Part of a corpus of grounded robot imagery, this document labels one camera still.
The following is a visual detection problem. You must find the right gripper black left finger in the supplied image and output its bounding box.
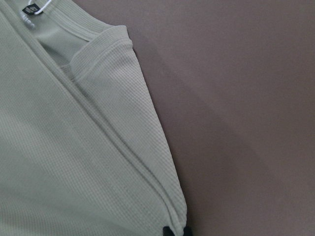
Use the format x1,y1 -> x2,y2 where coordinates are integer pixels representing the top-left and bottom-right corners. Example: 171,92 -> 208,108
162,226 -> 173,236

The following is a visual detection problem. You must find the olive green long-sleeve shirt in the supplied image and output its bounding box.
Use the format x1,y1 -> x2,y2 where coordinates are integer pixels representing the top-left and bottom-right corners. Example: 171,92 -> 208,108
0,0 -> 187,236

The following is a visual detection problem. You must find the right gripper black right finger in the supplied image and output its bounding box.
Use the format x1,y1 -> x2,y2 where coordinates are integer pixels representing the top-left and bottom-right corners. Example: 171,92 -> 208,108
184,226 -> 193,236

